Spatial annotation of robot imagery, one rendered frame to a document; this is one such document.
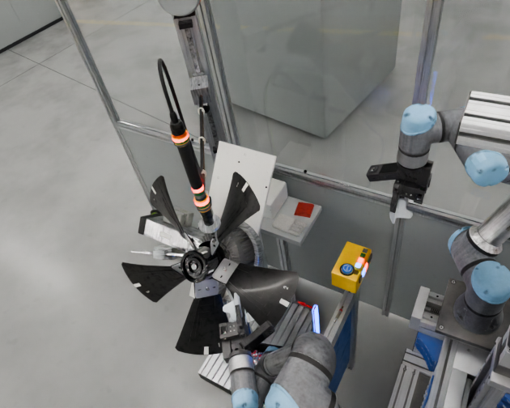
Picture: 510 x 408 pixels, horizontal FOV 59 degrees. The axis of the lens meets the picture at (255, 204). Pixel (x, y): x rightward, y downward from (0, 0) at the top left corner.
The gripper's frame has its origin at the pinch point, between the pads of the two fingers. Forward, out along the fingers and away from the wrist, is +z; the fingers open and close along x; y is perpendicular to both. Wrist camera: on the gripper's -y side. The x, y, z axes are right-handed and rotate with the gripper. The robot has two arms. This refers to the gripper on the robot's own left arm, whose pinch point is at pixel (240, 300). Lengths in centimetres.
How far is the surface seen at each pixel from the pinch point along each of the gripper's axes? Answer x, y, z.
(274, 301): 2.7, -10.9, -1.8
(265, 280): 0.9, -9.6, 5.9
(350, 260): 15.2, -40.9, 14.9
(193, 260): -7.5, 13.4, 15.9
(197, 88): -40, -1, 70
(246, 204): -22.9, -10.7, 21.0
